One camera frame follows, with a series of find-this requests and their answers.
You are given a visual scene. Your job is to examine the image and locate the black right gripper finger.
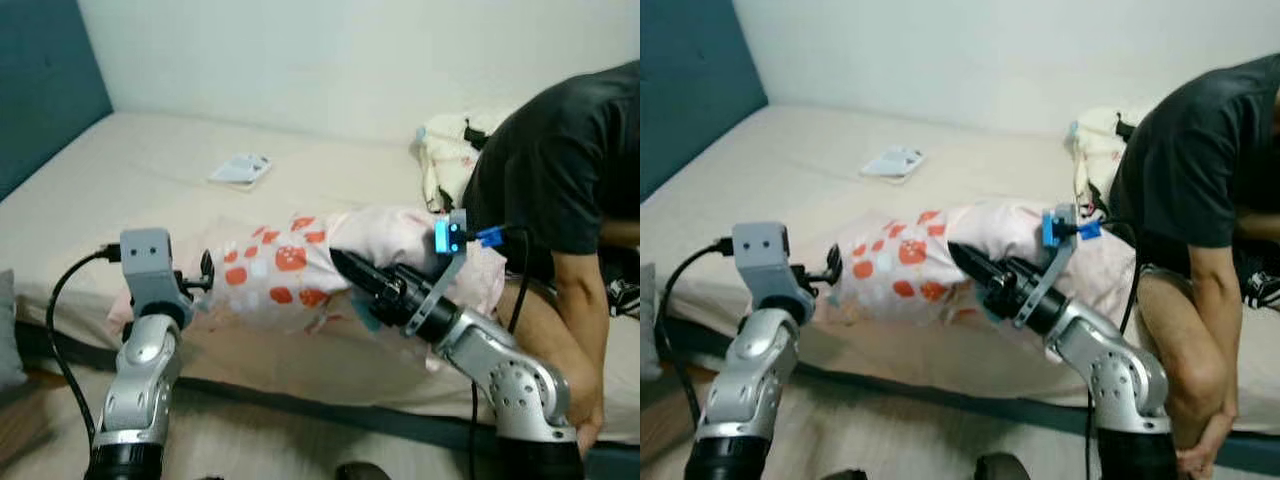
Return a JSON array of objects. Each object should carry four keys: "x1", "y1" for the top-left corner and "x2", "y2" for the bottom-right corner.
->
[
  {"x1": 331, "y1": 255, "x2": 374, "y2": 302},
  {"x1": 947, "y1": 242, "x2": 1005, "y2": 277},
  {"x1": 949, "y1": 249, "x2": 992, "y2": 295},
  {"x1": 330, "y1": 249, "x2": 387, "y2": 284}
]

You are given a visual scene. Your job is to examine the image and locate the pink strawberry print pillow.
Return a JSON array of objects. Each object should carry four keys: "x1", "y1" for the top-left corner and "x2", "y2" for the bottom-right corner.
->
[
  {"x1": 812, "y1": 198, "x2": 1143, "y2": 329},
  {"x1": 108, "y1": 205, "x2": 509, "y2": 339}
]

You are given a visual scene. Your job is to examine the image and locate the person's right hand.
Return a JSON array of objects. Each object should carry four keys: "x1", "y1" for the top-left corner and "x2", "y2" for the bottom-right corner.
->
[
  {"x1": 572, "y1": 396, "x2": 608, "y2": 459},
  {"x1": 1175, "y1": 405, "x2": 1241, "y2": 479}
]

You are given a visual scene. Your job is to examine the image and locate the beige bed mattress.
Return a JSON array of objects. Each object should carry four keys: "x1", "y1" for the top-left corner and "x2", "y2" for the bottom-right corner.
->
[
  {"x1": 0, "y1": 108, "x2": 641, "y2": 446},
  {"x1": 640, "y1": 102, "x2": 1280, "y2": 439}
]

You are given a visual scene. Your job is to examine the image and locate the cream printed blanket bundle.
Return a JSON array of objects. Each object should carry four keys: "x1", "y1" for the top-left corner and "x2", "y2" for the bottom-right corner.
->
[
  {"x1": 1068, "y1": 104, "x2": 1151, "y2": 219},
  {"x1": 415, "y1": 108, "x2": 513, "y2": 215}
]

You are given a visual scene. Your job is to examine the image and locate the person's bare leg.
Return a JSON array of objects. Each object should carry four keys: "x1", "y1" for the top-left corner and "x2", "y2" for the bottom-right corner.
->
[
  {"x1": 1135, "y1": 266, "x2": 1239, "y2": 456},
  {"x1": 495, "y1": 272, "x2": 593, "y2": 426}
]

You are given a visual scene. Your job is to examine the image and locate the robot's dark right foot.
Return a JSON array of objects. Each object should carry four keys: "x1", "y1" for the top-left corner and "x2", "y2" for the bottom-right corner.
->
[{"x1": 974, "y1": 452, "x2": 1033, "y2": 480}]

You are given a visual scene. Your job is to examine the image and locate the black and white gadget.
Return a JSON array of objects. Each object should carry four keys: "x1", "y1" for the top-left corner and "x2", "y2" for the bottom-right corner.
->
[
  {"x1": 604, "y1": 278, "x2": 641, "y2": 319},
  {"x1": 1243, "y1": 268, "x2": 1280, "y2": 309}
]

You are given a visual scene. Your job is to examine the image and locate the person torso black t-shirt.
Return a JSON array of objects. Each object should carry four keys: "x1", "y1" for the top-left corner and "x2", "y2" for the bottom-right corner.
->
[
  {"x1": 462, "y1": 62, "x2": 641, "y2": 257},
  {"x1": 1108, "y1": 52, "x2": 1280, "y2": 251}
]

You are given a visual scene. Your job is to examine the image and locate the teal padded headboard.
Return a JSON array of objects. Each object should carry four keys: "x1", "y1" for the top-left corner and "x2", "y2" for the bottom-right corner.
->
[
  {"x1": 640, "y1": 0, "x2": 769, "y2": 201},
  {"x1": 0, "y1": 0, "x2": 114, "y2": 203}
]

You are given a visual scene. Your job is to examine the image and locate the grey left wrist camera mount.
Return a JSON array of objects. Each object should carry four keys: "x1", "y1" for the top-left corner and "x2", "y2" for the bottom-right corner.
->
[
  {"x1": 731, "y1": 221, "x2": 817, "y2": 327},
  {"x1": 119, "y1": 227, "x2": 198, "y2": 313}
]

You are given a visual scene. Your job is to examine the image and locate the grey blue right wrist camera mount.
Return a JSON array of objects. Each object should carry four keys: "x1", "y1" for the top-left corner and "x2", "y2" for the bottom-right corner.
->
[
  {"x1": 403, "y1": 208, "x2": 471, "y2": 333},
  {"x1": 1010, "y1": 204, "x2": 1081, "y2": 331}
]

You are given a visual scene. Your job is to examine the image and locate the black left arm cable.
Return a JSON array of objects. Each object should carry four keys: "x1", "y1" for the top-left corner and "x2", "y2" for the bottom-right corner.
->
[
  {"x1": 654, "y1": 237, "x2": 736, "y2": 433},
  {"x1": 44, "y1": 243, "x2": 123, "y2": 447}
]

